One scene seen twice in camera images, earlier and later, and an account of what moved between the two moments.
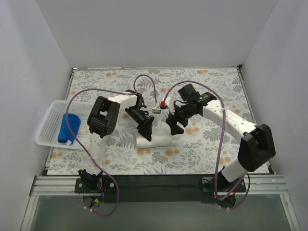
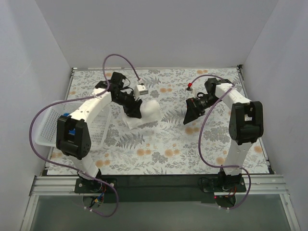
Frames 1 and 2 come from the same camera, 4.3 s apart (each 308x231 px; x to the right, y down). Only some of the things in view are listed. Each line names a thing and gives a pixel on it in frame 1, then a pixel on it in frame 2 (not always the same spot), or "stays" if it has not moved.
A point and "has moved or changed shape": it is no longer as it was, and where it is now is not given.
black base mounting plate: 160,189 stays
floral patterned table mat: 158,121 stays
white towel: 161,136 has moved or changed shape
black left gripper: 145,123 → 131,106
